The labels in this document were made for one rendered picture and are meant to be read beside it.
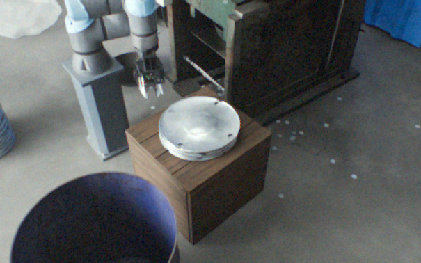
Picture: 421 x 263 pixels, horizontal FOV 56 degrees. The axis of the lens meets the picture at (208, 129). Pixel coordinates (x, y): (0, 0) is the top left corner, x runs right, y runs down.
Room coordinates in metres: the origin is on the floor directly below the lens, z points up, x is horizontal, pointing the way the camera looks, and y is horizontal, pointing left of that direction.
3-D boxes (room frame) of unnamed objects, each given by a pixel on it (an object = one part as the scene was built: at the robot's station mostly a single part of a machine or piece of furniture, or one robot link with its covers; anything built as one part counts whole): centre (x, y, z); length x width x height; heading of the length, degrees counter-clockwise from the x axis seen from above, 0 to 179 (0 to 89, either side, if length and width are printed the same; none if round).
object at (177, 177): (1.04, 0.04, 0.18); 0.40 x 0.38 x 0.35; 131
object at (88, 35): (1.33, 0.46, 0.62); 0.13 x 0.12 x 0.14; 113
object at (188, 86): (1.68, -0.08, 0.14); 0.59 x 0.10 x 0.05; 125
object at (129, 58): (1.84, 0.44, 0.04); 0.30 x 0.30 x 0.07
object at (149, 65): (0.98, 0.18, 0.71); 0.09 x 0.08 x 0.12; 17
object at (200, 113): (1.04, 0.03, 0.40); 0.29 x 0.29 x 0.01
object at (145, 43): (0.99, 0.18, 0.79); 0.08 x 0.08 x 0.05
